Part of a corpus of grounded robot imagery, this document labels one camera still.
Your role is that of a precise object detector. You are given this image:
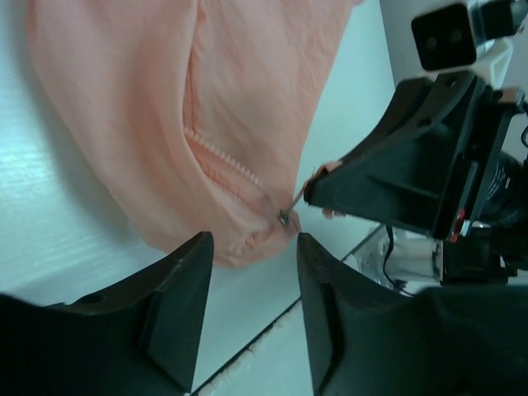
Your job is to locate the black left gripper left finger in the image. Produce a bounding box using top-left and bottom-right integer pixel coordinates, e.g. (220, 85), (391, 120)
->
(1, 232), (214, 395)

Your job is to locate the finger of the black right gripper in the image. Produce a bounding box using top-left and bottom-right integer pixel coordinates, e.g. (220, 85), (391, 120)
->
(304, 76), (486, 238)

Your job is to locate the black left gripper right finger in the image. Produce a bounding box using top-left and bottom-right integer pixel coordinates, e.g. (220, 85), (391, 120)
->
(297, 233), (527, 395)

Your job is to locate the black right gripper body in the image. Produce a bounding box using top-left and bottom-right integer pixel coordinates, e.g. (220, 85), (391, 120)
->
(432, 72), (527, 239)

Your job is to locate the salmon pink hooded jacket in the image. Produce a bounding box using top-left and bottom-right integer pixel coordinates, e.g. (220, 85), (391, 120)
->
(26, 1), (356, 267)

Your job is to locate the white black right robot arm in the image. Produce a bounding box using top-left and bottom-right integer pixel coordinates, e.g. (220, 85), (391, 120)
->
(304, 71), (527, 285)

